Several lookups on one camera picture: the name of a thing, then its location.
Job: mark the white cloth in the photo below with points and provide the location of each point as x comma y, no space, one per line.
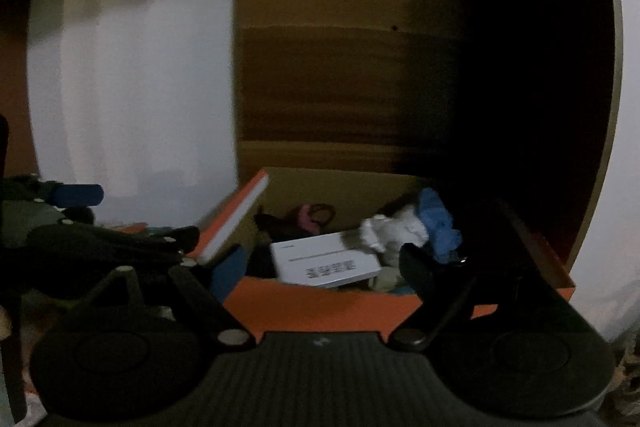
395,229

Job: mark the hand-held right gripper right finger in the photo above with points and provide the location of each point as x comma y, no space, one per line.
424,271

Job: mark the wooden cabinet panel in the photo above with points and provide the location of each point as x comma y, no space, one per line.
340,72

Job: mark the orange cardboard box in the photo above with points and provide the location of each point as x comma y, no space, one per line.
320,307

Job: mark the blue cloth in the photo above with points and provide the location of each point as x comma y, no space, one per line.
438,222

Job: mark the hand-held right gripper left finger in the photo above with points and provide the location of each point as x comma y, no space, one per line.
229,271

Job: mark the patterned cloth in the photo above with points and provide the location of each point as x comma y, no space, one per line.
625,382

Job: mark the pink looped object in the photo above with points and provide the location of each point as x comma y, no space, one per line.
315,218

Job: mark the pale green object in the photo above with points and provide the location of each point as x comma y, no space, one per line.
386,280

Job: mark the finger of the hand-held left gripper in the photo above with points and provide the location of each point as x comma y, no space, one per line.
125,243
76,195

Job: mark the white box with label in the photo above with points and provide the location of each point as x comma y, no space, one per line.
325,263

